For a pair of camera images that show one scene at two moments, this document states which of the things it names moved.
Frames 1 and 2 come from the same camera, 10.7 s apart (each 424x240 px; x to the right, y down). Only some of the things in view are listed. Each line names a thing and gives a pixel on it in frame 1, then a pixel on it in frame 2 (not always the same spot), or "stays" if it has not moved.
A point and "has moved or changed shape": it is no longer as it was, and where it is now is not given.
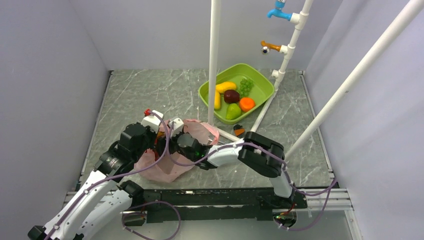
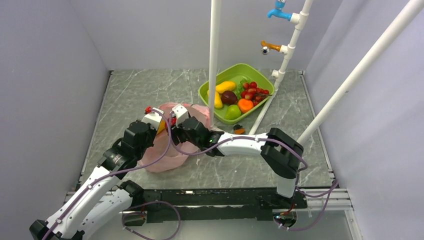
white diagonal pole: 403,20 stays
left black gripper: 153,135 stays
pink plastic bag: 165,168 has moved or changed shape
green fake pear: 233,112 stays
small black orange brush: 239,131 stays
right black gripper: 161,143 -> 177,131
